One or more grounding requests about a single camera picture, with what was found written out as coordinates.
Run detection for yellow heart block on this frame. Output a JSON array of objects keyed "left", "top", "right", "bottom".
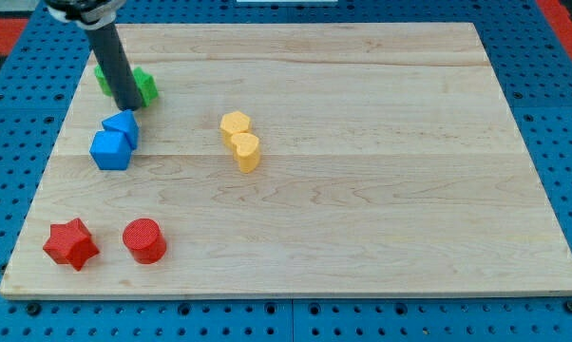
[{"left": 231, "top": 133, "right": 260, "bottom": 173}]

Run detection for wooden board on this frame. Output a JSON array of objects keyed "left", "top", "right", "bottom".
[{"left": 0, "top": 22, "right": 572, "bottom": 300}]

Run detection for green star block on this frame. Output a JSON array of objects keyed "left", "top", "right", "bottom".
[{"left": 133, "top": 66, "right": 159, "bottom": 107}]

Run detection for green circle block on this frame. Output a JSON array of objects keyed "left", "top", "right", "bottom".
[{"left": 94, "top": 65, "right": 112, "bottom": 97}]

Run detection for red cylinder block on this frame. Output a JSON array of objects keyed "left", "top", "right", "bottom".
[{"left": 122, "top": 218, "right": 167, "bottom": 264}]

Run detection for red star block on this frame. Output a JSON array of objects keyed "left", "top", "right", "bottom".
[{"left": 43, "top": 218, "right": 100, "bottom": 272}]

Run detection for yellow hexagon block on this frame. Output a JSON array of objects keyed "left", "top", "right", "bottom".
[{"left": 219, "top": 111, "right": 252, "bottom": 150}]

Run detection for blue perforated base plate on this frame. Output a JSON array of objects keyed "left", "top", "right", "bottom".
[{"left": 0, "top": 0, "right": 572, "bottom": 341}]

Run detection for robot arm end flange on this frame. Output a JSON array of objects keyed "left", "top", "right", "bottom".
[{"left": 44, "top": 0, "right": 126, "bottom": 30}]

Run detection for blue triangle block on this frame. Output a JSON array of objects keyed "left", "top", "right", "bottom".
[{"left": 102, "top": 109, "right": 139, "bottom": 150}]

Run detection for blue cube block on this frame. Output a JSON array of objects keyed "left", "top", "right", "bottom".
[{"left": 89, "top": 131, "right": 132, "bottom": 170}]

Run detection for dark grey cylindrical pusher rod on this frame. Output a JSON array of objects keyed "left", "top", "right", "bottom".
[{"left": 86, "top": 22, "right": 143, "bottom": 110}]

